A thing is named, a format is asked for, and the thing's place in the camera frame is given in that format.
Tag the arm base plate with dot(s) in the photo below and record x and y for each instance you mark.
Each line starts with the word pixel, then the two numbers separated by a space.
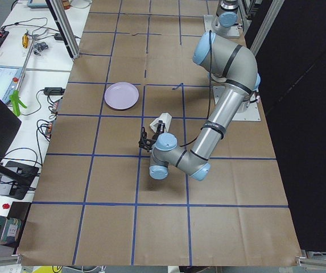
pixel 211 23
pixel 248 110

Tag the aluminium frame post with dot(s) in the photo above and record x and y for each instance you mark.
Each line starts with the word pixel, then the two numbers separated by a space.
pixel 61 20

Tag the black power adapter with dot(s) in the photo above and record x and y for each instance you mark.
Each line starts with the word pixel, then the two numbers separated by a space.
pixel 53 91

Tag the yellow handled tool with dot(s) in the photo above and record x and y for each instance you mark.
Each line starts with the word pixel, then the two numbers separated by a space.
pixel 25 41

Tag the green plastic clamp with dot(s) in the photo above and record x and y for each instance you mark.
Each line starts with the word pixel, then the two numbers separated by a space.
pixel 16 102

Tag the lavender round plate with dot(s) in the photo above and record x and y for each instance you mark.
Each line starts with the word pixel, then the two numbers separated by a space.
pixel 121 95

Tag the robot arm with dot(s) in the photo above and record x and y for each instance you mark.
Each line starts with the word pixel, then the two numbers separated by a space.
pixel 234 68
pixel 226 17

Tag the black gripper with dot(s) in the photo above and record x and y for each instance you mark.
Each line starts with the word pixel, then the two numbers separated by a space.
pixel 160 127

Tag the white faceted cup with handle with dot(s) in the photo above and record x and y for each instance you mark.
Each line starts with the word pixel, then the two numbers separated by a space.
pixel 165 118

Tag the long metal rod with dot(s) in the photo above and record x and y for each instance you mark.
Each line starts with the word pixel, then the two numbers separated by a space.
pixel 30 51

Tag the blue teach pendant tablet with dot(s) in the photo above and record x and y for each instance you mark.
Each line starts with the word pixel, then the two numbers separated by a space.
pixel 9 77

